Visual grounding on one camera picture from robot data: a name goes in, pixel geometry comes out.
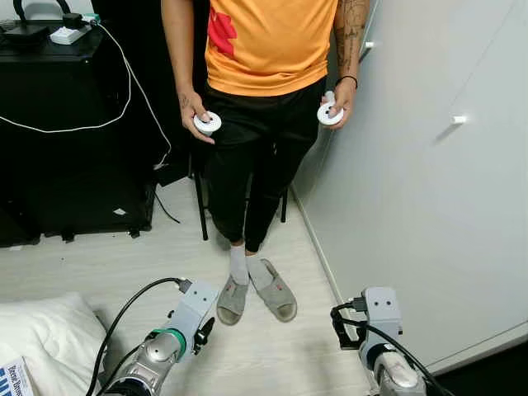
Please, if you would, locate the person in orange shirt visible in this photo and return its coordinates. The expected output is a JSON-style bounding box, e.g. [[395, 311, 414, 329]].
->
[[161, 0, 370, 290]]

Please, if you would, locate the white round controller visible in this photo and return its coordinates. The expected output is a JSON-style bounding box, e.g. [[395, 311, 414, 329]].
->
[[318, 91, 346, 126], [194, 111, 224, 135]]

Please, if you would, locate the black cabinet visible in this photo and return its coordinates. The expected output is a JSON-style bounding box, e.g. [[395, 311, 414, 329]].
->
[[0, 25, 158, 248]]

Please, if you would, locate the grey slipper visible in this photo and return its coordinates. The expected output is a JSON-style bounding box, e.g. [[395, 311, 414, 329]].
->
[[256, 260, 298, 323], [216, 276, 250, 325]]

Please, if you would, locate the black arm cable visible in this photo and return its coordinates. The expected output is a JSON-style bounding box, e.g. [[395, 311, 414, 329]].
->
[[330, 299, 450, 396], [87, 276, 192, 396]]

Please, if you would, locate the white power strip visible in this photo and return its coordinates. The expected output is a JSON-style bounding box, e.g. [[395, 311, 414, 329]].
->
[[49, 25, 90, 46]]

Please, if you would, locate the blue printed white pack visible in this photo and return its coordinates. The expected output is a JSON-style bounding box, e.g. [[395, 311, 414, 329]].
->
[[0, 359, 35, 396]]

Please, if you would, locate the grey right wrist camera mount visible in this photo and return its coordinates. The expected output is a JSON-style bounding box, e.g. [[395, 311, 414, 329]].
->
[[361, 287, 403, 351]]

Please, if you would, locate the person's left hand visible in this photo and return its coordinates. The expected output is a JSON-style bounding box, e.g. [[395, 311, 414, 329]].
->
[[322, 78, 358, 130]]

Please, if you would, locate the person's right hand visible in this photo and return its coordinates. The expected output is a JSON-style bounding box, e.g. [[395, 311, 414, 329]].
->
[[180, 89, 217, 146]]

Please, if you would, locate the white power cable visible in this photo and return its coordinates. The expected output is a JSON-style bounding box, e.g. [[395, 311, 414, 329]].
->
[[0, 23, 174, 170]]

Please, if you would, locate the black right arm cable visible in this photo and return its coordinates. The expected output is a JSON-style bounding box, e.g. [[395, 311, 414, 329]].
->
[[330, 299, 450, 396]]

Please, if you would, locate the white wardrobe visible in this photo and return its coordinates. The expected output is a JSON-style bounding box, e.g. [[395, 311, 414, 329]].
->
[[293, 0, 528, 376]]

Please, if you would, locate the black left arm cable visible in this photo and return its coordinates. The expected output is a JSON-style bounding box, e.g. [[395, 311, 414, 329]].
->
[[87, 276, 192, 396]]

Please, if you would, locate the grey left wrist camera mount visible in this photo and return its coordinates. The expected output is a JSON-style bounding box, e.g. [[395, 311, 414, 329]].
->
[[169, 279, 219, 339]]

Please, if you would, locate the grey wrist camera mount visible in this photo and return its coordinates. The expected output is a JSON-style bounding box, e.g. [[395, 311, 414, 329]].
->
[[361, 287, 403, 351], [169, 279, 219, 339]]

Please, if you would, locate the black metal chair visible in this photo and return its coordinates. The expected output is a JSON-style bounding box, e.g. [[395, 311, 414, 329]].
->
[[191, 153, 290, 242]]

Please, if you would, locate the black device with handle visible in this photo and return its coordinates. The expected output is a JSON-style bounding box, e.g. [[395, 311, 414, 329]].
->
[[0, 0, 75, 52]]

